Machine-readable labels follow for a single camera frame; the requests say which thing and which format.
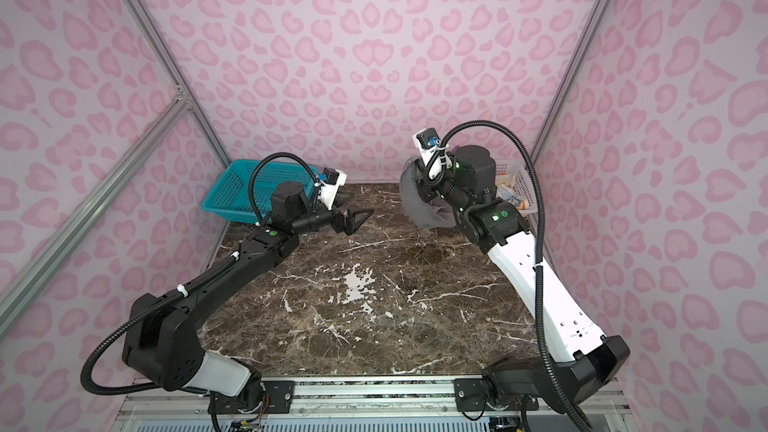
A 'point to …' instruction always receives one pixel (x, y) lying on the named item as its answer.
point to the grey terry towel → (433, 213)
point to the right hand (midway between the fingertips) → (420, 155)
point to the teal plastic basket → (243, 188)
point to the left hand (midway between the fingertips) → (364, 198)
